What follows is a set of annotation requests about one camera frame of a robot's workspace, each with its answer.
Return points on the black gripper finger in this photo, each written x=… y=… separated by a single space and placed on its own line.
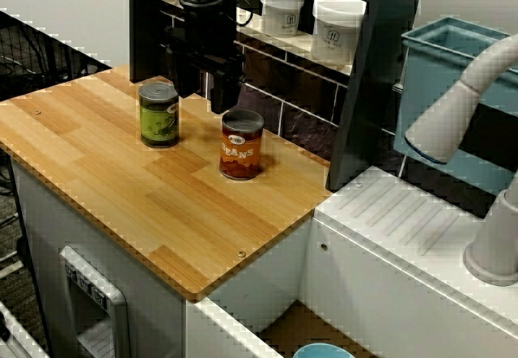
x=187 y=78
x=224 y=90

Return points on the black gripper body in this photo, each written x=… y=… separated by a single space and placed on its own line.
x=210 y=38

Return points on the green peas can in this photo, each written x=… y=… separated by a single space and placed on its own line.
x=159 y=119

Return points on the orange beans can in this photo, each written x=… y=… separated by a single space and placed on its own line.
x=241 y=147

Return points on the white lidded plastic jar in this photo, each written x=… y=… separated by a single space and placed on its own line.
x=282 y=9
x=338 y=30

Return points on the black upright panel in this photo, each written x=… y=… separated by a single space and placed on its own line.
x=376 y=70

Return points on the white toy kitchen cabinet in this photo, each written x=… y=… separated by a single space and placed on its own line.
x=48 y=220

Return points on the teal plastic bin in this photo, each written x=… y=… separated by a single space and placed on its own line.
x=429 y=74

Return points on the grey curved faucet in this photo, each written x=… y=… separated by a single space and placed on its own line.
x=441 y=127

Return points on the white toy sink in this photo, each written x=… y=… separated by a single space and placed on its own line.
x=384 y=252

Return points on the light blue bowl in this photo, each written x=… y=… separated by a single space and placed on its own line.
x=323 y=352

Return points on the white aluminium frame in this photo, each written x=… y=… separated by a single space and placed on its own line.
x=16 y=339

